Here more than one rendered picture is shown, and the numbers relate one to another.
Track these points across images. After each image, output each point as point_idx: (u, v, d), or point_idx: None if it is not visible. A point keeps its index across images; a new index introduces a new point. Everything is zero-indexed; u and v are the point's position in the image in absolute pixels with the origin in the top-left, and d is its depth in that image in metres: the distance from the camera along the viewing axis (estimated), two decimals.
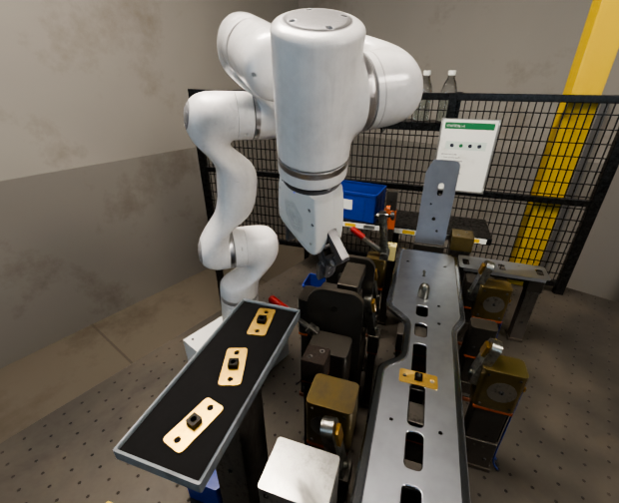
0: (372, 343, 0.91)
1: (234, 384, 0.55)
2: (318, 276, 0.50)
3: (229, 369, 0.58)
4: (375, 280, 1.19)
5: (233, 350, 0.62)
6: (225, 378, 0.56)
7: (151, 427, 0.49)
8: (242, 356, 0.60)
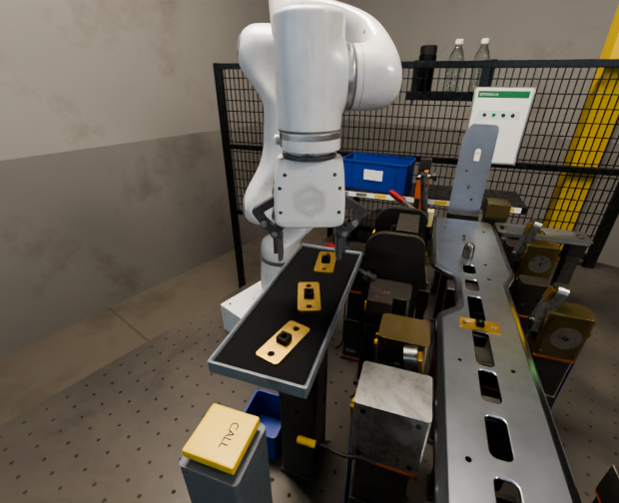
0: (422, 298, 0.90)
1: (314, 310, 0.54)
2: (340, 255, 0.52)
3: (306, 298, 0.56)
4: None
5: (304, 283, 0.60)
6: (303, 305, 0.55)
7: (240, 344, 0.47)
8: (314, 288, 0.59)
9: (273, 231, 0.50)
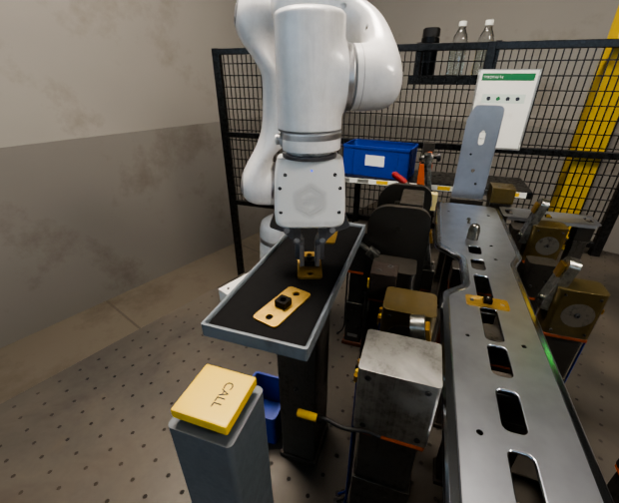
0: (426, 278, 0.87)
1: (315, 277, 0.50)
2: (318, 261, 0.52)
3: (306, 266, 0.53)
4: None
5: (304, 252, 0.57)
6: (304, 272, 0.51)
7: (236, 308, 0.44)
8: None
9: (294, 239, 0.51)
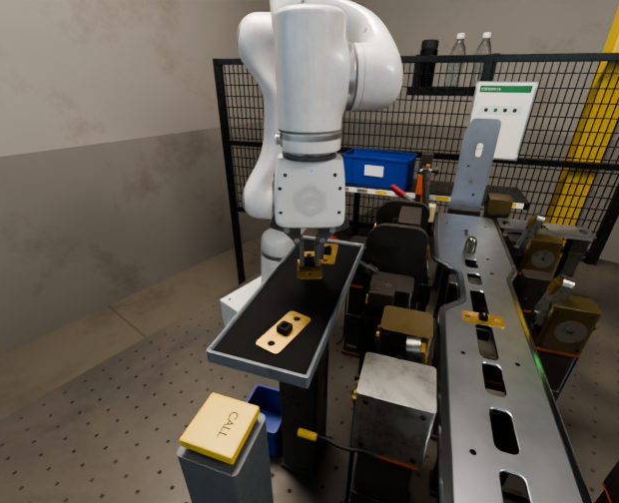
0: (424, 292, 0.89)
1: (315, 277, 0.50)
2: (318, 261, 0.52)
3: (306, 266, 0.53)
4: None
5: (304, 252, 0.57)
6: (304, 272, 0.51)
7: (240, 334, 0.46)
8: None
9: (294, 239, 0.51)
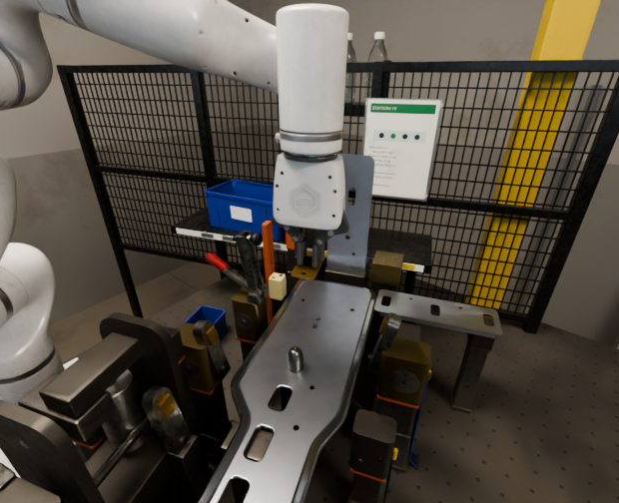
0: (177, 465, 0.53)
1: (307, 277, 0.50)
2: (315, 262, 0.52)
3: (304, 265, 0.53)
4: (249, 331, 0.81)
5: (309, 252, 0.57)
6: (298, 271, 0.52)
7: None
8: None
9: (292, 237, 0.51)
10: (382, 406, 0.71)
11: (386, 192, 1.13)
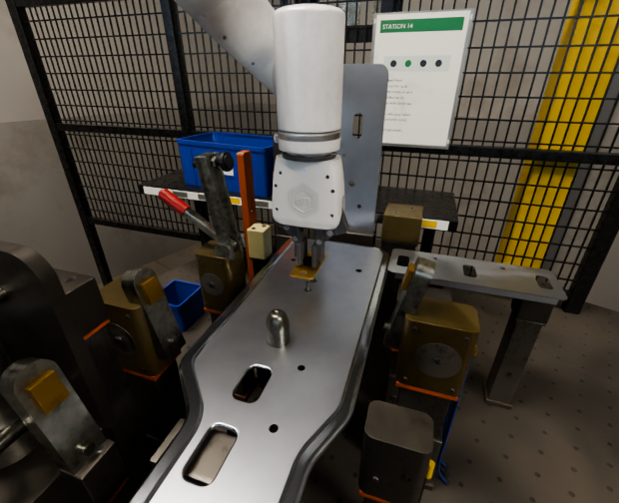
0: (77, 489, 0.32)
1: (306, 277, 0.50)
2: (315, 262, 0.52)
3: (304, 265, 0.53)
4: (220, 298, 0.60)
5: (310, 252, 0.57)
6: (297, 271, 0.52)
7: None
8: None
9: (292, 236, 0.51)
10: (403, 397, 0.50)
11: (398, 139, 0.92)
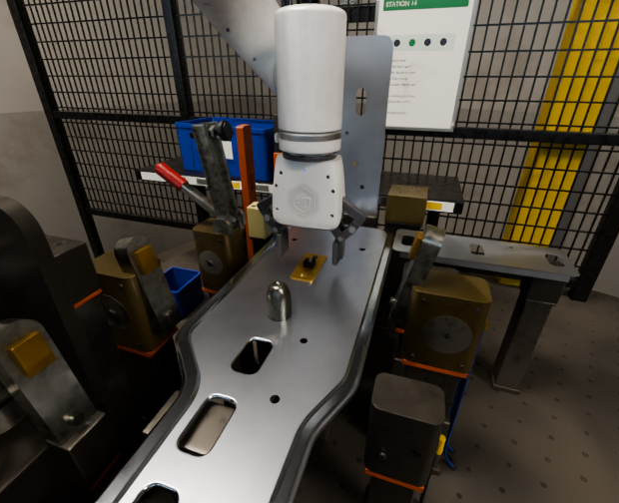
0: (65, 462, 0.30)
1: (306, 279, 0.51)
2: (336, 260, 0.51)
3: (304, 267, 0.54)
4: (219, 277, 0.58)
5: (310, 254, 0.58)
6: (298, 273, 0.52)
7: None
8: (319, 260, 0.56)
9: (274, 226, 0.52)
10: (409, 376, 0.48)
11: (401, 122, 0.90)
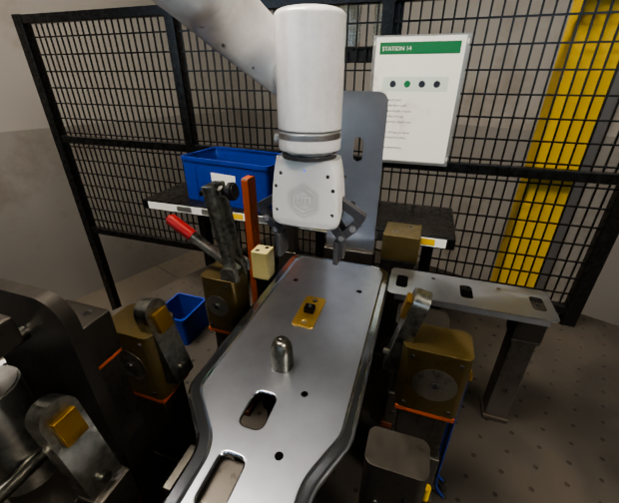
0: None
1: (306, 326, 0.55)
2: (336, 260, 0.51)
3: (305, 312, 0.58)
4: (225, 318, 0.62)
5: (310, 297, 0.62)
6: (299, 319, 0.56)
7: None
8: (318, 304, 0.60)
9: (273, 226, 0.52)
10: (401, 418, 0.52)
11: (397, 156, 0.94)
